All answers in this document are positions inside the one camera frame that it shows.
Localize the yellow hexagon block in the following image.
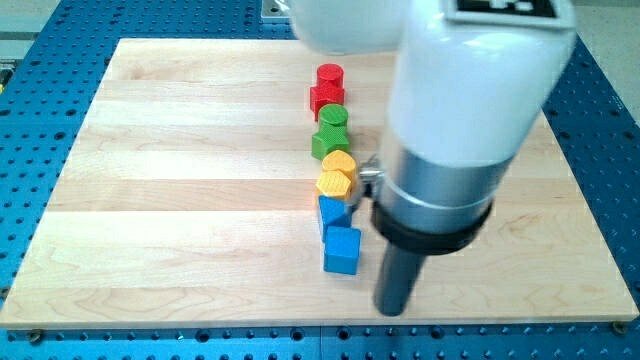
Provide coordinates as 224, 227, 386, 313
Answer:
315, 170, 353, 201

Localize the green cylinder block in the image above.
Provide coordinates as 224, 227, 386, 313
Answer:
318, 103, 349, 127

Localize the blue cube block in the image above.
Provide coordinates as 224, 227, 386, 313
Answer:
323, 226, 362, 275

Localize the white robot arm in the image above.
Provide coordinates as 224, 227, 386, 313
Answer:
289, 0, 576, 316

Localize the metal bracket plate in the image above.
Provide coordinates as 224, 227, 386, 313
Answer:
261, 0, 290, 21

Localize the blue triangle block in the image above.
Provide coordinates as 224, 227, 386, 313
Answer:
318, 195, 352, 243

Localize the yellow heart block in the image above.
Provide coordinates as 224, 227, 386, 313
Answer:
321, 150, 357, 181

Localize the red star block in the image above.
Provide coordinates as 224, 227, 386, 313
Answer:
309, 84, 346, 122

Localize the wooden board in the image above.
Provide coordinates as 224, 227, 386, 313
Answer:
1, 39, 638, 329

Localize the green star block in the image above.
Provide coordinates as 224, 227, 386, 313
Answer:
311, 126, 350, 160

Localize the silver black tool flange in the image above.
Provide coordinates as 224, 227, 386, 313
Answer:
371, 130, 512, 256

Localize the fiducial marker tag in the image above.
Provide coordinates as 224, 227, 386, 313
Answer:
440, 0, 576, 30

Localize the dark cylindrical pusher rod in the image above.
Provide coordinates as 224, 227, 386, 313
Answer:
373, 243, 426, 316

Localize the red cylinder block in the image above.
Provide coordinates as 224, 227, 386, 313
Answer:
316, 63, 344, 88

